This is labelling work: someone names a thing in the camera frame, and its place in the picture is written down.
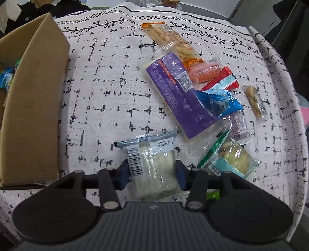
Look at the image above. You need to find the purple snack packet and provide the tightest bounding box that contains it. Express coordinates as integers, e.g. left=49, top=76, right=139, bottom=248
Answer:
left=145, top=52, right=228, bottom=141

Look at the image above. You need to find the bright green crinkled packet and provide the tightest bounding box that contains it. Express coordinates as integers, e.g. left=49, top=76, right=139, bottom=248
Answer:
left=206, top=189, right=222, bottom=201

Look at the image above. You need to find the pink snack packet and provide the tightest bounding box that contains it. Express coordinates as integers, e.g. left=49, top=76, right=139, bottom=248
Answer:
left=187, top=58, right=222, bottom=84

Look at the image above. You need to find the black clothing pile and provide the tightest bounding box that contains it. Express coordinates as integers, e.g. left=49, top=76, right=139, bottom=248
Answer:
left=5, top=3, right=47, bottom=36

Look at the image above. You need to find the brown cardboard box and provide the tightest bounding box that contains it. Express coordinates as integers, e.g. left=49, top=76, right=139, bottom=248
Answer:
left=0, top=12, right=71, bottom=188

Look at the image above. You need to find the clear nut bar packet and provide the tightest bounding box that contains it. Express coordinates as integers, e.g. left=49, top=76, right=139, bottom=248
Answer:
left=243, top=85, right=267, bottom=119

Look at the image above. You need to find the orange cracker packet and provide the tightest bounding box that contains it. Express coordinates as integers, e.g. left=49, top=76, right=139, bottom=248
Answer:
left=141, top=22, right=205, bottom=71

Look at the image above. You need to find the black and white patterned tablecloth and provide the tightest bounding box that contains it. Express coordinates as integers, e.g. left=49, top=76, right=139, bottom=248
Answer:
left=0, top=2, right=306, bottom=243

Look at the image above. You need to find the clear white snack packet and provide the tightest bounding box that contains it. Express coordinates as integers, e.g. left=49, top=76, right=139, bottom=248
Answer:
left=115, top=131, right=184, bottom=201

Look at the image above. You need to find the white dotted cloth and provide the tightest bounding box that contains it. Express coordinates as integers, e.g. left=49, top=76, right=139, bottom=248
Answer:
left=0, top=0, right=21, bottom=32

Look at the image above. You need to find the red and teal snack packet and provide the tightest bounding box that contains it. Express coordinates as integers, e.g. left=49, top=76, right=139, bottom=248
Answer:
left=200, top=66, right=239, bottom=92

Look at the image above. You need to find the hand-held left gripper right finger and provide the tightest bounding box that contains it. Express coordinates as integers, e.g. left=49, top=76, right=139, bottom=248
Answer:
left=175, top=160, right=256, bottom=211

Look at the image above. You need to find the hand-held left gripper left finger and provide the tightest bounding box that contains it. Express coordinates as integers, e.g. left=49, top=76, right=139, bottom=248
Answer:
left=48, top=159, right=132, bottom=211

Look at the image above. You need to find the green and white cracker packet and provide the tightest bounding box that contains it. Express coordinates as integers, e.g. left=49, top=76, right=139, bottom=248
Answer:
left=197, top=129, right=263, bottom=179

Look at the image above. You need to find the small clear purple packet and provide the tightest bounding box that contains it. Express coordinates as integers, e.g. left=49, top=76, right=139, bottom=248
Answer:
left=228, top=112, right=250, bottom=146

